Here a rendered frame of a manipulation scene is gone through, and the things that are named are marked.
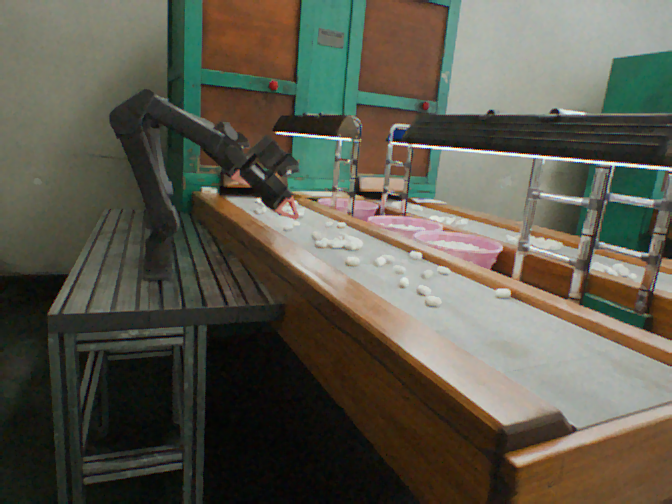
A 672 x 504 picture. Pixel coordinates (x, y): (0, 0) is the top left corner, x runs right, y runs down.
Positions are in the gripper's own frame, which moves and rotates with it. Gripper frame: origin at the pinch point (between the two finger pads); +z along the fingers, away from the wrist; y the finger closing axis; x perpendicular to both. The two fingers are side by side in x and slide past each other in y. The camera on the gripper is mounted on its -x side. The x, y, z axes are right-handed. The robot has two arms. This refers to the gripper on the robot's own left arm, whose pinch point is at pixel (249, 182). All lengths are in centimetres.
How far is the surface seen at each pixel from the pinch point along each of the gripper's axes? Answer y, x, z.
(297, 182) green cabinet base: 45, -21, 31
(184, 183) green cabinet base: 45.1, 14.5, -7.8
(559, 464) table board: -138, 14, 6
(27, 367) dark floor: 49, 115, -4
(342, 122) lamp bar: -32.3, -29.6, 0.0
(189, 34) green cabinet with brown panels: 45, -32, -45
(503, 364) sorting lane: -121, 7, 11
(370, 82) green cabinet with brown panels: 46, -82, 25
